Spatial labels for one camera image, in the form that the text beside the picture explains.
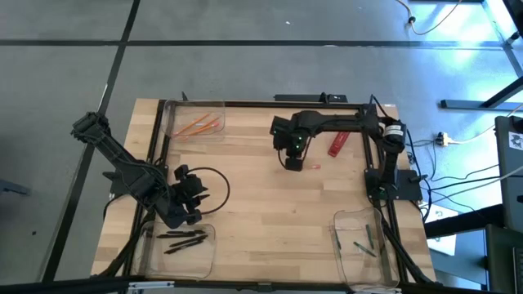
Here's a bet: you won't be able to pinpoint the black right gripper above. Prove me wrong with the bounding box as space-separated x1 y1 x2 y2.
269 112 318 172

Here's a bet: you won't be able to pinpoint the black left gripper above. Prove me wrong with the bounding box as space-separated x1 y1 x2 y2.
163 164 211 229

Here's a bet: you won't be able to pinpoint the dark green pen printed crayons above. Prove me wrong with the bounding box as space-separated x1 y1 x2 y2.
163 239 204 256

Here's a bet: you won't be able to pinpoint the green crayon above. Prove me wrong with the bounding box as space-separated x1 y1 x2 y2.
353 240 378 258

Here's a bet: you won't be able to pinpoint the clear plastic bin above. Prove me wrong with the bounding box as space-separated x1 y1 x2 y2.
131 221 217 283
329 207 400 287
163 100 227 139

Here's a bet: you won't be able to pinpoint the black floor stand base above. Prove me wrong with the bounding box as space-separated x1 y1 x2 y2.
440 75 523 111

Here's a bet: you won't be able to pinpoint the white paper sheet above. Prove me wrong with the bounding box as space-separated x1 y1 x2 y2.
427 203 458 256

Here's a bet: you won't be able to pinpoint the black beam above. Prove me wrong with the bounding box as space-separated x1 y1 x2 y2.
423 203 504 239

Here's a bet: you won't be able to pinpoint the grey cabinet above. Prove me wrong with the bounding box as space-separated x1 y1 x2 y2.
494 115 523 234

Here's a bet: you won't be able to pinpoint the dark grey case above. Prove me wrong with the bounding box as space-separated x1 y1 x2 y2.
485 223 523 294

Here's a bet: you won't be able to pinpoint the black left wrist camera cable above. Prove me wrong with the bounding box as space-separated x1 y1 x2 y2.
187 166 231 216

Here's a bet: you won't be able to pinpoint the black bracket bar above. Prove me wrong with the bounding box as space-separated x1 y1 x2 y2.
274 92 348 103

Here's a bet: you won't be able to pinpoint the black aluminium table frame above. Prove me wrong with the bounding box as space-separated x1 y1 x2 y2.
92 99 437 287

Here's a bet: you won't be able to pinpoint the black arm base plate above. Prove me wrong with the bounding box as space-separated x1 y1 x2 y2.
364 167 424 201
104 171 164 196

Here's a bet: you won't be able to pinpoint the silver metal bracket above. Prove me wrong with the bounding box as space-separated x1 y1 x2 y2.
346 285 404 294
127 280 176 292

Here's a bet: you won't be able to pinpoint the yellow floor cable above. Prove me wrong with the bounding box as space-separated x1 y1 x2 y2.
394 0 463 37

